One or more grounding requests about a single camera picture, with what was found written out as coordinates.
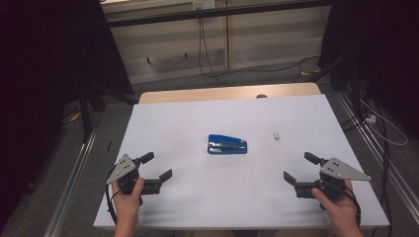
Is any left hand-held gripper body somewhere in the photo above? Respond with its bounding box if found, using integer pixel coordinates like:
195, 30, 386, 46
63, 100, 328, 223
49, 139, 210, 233
106, 153, 162, 196

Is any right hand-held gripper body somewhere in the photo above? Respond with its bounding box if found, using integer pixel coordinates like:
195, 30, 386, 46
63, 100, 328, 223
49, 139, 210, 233
294, 157, 373, 201

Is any blue stapler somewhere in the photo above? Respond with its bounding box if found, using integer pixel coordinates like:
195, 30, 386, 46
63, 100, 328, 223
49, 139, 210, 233
207, 133, 248, 155

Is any person's left hand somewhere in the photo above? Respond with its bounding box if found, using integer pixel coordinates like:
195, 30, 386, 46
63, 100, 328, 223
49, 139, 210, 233
112, 178, 145, 216

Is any person's right hand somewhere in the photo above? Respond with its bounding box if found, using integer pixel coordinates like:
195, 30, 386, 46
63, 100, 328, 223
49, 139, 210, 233
310, 180, 362, 228

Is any black stand leg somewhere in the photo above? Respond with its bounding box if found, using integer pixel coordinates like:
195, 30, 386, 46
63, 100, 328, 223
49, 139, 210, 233
78, 88, 107, 144

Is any white table cover sheet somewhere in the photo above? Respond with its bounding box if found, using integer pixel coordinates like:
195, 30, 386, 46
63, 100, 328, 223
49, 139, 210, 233
93, 94, 390, 230

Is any wooden table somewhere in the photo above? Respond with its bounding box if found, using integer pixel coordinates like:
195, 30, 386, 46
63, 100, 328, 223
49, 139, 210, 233
137, 82, 322, 105

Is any large black curtain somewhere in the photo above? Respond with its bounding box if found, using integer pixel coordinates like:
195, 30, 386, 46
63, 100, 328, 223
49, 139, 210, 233
0, 0, 134, 230

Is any black curtain with stand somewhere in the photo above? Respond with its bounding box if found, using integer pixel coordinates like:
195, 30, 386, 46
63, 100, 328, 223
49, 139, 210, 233
317, 0, 419, 141

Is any black horizontal bar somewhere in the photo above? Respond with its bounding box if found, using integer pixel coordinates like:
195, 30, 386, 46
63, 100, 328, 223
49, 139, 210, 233
107, 0, 332, 29

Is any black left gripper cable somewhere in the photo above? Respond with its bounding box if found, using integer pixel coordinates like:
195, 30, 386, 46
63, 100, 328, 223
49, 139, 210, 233
105, 163, 119, 226

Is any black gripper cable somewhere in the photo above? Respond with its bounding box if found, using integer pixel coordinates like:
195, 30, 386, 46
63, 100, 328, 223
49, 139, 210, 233
105, 163, 119, 226
344, 186, 363, 228

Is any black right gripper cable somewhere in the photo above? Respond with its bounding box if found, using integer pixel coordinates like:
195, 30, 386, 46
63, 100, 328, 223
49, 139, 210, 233
344, 186, 363, 228

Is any aluminium floor rail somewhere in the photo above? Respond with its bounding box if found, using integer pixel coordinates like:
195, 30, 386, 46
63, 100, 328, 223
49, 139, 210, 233
42, 127, 99, 237
335, 90, 419, 225

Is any white cable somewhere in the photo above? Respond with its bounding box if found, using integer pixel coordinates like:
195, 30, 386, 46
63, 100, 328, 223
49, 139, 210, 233
360, 98, 409, 147

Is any black hanging cable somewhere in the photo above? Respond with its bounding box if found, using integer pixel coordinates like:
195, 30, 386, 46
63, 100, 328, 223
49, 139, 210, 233
197, 17, 321, 87

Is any white wall socket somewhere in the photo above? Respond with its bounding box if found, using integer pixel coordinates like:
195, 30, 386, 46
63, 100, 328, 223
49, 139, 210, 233
192, 0, 216, 10

